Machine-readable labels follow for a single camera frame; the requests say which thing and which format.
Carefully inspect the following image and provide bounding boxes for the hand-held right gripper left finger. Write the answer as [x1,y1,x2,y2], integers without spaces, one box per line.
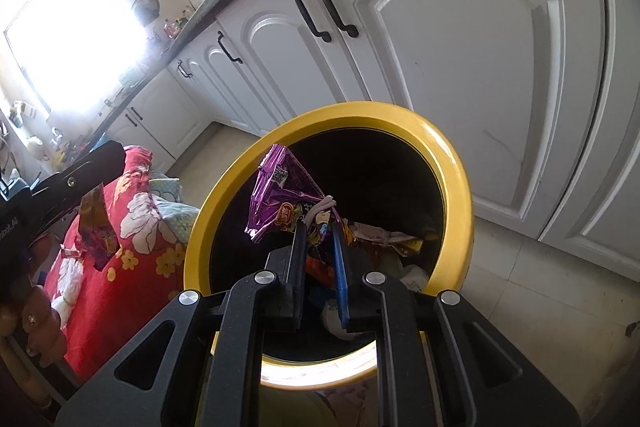
[50,222,308,427]

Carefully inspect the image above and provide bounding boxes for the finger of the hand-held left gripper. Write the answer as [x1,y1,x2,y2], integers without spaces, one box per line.
[27,202,83,248]
[30,141,125,208]

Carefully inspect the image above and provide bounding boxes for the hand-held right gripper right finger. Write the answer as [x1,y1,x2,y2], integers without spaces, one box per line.
[332,224,583,427]

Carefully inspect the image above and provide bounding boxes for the yellow purple snack wrapper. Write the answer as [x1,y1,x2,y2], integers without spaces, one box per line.
[77,186,121,273]

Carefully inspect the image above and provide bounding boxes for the purple foil snack wrapper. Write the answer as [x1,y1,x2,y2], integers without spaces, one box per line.
[244,143,346,258]

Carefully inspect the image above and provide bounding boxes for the white plastic bag orange print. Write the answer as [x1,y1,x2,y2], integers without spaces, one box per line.
[400,263,432,294]

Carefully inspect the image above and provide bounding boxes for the yellow trash bin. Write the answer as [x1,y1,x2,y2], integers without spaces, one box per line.
[182,103,475,427]

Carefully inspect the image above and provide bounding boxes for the person's left hand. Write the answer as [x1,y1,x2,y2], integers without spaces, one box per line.
[0,284,68,368]

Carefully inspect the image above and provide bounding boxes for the crumpled printed wrapper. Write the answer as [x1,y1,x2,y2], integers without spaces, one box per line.
[350,219,426,258]

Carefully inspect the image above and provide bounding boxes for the red floral tablecloth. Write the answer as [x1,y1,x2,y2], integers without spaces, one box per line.
[42,146,201,383]

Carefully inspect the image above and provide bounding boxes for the kitchen window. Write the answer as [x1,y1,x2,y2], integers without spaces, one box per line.
[5,0,146,112]

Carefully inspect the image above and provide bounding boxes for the red yellow container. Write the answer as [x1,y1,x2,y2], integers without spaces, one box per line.
[162,7,193,40]

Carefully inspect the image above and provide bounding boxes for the white lower kitchen cabinets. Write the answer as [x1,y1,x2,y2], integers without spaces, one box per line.
[102,0,640,270]

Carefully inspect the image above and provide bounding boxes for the round blue wall disc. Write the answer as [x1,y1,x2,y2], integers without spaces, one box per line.
[131,0,161,28]

